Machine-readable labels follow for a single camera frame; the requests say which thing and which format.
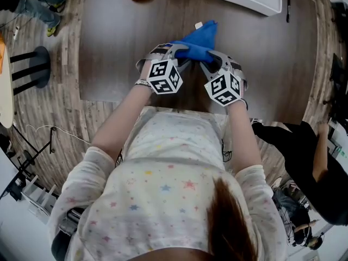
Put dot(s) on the round white side table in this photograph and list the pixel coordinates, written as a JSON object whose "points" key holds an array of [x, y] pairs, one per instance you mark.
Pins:
{"points": [[5, 96]]}

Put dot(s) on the white wooden rack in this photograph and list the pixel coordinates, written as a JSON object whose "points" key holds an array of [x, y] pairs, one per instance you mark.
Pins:
{"points": [[39, 197]]}

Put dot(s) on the orange cloth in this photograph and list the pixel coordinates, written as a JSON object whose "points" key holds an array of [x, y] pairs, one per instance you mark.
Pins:
{"points": [[2, 53]]}

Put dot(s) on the black equipment frame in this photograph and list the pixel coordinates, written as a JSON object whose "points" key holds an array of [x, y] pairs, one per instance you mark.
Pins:
{"points": [[338, 86]]}

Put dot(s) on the blue towel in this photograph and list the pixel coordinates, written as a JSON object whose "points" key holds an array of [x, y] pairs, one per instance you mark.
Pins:
{"points": [[202, 42]]}

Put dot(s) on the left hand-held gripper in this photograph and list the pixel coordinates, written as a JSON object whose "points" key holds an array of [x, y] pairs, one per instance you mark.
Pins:
{"points": [[164, 77]]}

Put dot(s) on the white power strip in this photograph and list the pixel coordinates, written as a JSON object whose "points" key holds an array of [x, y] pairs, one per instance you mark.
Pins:
{"points": [[16, 33]]}

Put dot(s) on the black metal stand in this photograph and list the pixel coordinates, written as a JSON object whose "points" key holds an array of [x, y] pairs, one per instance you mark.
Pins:
{"points": [[32, 154]]}

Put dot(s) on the black marker pen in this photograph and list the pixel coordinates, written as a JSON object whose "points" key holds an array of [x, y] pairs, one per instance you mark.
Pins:
{"points": [[288, 11]]}

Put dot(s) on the white star-print shirt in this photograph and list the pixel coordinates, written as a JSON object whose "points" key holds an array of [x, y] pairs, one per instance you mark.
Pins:
{"points": [[163, 197]]}

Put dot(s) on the person's right forearm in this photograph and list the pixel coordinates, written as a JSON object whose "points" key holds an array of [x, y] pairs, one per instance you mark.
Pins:
{"points": [[243, 140]]}

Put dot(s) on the person's left forearm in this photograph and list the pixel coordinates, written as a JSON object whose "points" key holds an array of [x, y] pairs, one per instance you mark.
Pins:
{"points": [[117, 129]]}

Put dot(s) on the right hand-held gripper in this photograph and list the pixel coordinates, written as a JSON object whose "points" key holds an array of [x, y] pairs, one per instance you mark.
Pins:
{"points": [[225, 90]]}

